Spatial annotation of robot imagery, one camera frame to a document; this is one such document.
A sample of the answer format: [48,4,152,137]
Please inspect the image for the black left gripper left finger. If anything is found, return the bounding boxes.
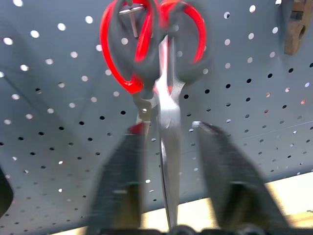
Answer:
[86,126,145,235]

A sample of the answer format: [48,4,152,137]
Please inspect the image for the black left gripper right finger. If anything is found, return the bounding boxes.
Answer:
[192,120,289,231]

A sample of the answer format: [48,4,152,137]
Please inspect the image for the red and black scissors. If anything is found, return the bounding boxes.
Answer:
[99,0,212,232]

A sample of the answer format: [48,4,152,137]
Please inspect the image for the grey metal pegboard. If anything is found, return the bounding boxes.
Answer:
[0,0,313,235]

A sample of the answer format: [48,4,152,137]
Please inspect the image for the silver metal pegboard hook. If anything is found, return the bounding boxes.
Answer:
[118,0,145,39]

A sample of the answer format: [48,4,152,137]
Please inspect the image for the black rounded object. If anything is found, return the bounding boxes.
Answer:
[0,166,14,218]

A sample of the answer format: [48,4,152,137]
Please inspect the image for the brown wooden tool handle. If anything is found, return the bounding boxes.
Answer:
[283,0,313,56]

